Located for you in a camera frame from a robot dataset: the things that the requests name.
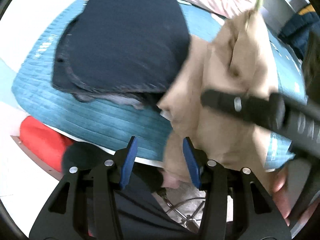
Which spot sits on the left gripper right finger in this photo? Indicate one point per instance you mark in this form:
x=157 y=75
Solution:
x=237 y=206

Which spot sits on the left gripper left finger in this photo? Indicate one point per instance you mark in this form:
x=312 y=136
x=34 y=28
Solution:
x=64 y=215

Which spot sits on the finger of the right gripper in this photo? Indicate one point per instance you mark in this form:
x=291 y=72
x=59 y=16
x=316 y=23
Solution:
x=268 y=114

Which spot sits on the tan snap-button jacket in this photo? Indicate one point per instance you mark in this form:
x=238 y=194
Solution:
x=222 y=85

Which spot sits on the person's right hand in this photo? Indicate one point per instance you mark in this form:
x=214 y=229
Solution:
x=280 y=195

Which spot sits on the red object under bed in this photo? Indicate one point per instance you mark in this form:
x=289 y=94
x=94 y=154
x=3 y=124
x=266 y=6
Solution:
x=47 y=144

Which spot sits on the navy and yellow puffer jacket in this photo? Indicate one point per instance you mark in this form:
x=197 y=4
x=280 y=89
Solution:
x=295 y=31

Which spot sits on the teal quilted bed cover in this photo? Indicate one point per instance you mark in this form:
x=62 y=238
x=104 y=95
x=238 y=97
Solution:
x=111 y=126

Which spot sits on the dark navy folded garment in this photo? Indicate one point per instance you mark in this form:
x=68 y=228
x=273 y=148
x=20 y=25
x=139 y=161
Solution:
x=125 y=51

